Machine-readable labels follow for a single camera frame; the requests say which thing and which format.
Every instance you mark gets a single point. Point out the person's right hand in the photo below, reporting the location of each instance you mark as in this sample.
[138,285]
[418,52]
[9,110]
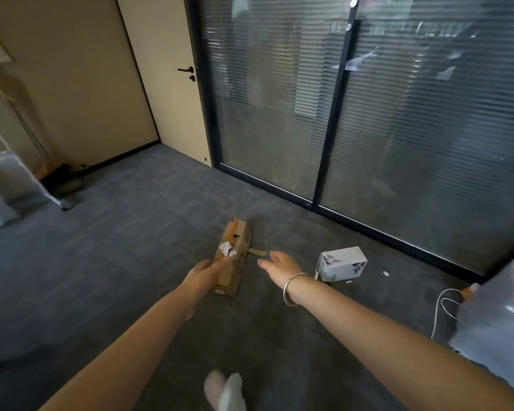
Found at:
[282,269]

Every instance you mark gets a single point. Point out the person's left hand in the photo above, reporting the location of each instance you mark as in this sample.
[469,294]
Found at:
[199,280]

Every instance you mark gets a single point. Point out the person's right thumb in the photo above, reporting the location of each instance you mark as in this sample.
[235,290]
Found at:
[265,264]

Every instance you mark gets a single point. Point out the person's left fingers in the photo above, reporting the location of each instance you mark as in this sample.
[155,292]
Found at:
[216,266]

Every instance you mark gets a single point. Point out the person's left forearm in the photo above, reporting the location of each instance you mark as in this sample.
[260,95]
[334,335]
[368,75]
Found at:
[128,355]

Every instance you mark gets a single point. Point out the person's right forearm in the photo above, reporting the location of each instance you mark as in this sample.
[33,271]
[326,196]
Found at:
[394,350]

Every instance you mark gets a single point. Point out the brown tape piece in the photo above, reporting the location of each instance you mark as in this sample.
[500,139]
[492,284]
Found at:
[258,252]

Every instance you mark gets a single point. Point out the torn white paper label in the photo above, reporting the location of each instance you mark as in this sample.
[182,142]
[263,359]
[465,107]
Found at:
[228,249]

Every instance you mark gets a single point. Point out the long brown cardboard box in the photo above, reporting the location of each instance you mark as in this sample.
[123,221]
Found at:
[235,256]

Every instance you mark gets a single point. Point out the white marbled box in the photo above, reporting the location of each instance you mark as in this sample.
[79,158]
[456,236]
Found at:
[340,265]

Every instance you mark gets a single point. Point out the person's white sock foot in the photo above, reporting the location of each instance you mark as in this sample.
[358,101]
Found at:
[225,391]

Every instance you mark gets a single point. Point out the black stand base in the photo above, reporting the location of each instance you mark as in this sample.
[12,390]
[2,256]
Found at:
[64,184]

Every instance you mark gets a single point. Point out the beige door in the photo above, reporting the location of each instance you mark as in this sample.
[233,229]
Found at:
[167,81]

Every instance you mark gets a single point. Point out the glass partition with blinds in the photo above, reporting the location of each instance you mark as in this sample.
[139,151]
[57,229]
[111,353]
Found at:
[368,102]

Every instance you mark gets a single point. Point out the translucent white plastic bag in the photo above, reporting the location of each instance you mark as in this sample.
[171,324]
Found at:
[492,325]

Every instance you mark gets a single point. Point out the thin metal floor stand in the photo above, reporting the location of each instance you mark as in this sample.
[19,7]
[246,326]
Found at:
[19,119]

